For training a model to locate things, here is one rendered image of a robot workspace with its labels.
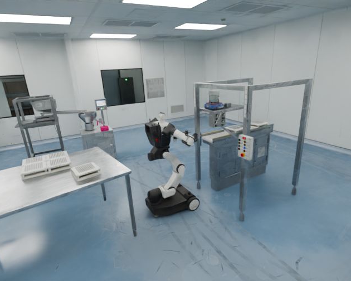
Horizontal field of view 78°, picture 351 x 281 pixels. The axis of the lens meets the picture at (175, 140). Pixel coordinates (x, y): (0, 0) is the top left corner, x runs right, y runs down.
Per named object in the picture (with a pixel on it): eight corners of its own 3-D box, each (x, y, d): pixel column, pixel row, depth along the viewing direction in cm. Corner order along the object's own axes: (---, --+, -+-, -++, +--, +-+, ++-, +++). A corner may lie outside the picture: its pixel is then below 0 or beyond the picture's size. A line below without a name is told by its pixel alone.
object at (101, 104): (100, 127, 483) (94, 99, 463) (98, 127, 492) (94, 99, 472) (110, 126, 493) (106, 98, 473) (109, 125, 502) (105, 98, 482)
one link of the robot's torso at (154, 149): (151, 163, 279) (150, 150, 274) (147, 159, 290) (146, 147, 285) (170, 158, 292) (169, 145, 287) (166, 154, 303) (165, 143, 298)
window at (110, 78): (106, 106, 715) (100, 69, 679) (106, 106, 716) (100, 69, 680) (145, 102, 775) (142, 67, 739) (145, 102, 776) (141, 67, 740)
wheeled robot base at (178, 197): (157, 222, 284) (155, 200, 274) (142, 203, 327) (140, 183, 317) (197, 206, 313) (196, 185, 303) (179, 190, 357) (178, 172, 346)
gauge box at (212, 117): (213, 127, 303) (213, 113, 296) (208, 126, 311) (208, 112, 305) (225, 125, 313) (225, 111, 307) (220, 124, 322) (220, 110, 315)
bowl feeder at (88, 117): (82, 133, 448) (78, 115, 436) (80, 129, 478) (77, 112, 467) (106, 129, 469) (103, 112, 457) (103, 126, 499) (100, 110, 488)
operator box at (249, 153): (248, 160, 240) (250, 138, 232) (237, 155, 254) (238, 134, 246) (252, 159, 243) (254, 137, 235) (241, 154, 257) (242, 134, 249)
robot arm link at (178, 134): (193, 136, 249) (177, 127, 255) (187, 146, 249) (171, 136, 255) (194, 137, 260) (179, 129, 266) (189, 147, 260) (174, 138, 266)
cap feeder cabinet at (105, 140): (88, 169, 457) (81, 135, 434) (85, 160, 505) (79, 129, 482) (118, 163, 485) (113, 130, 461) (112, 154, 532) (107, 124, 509)
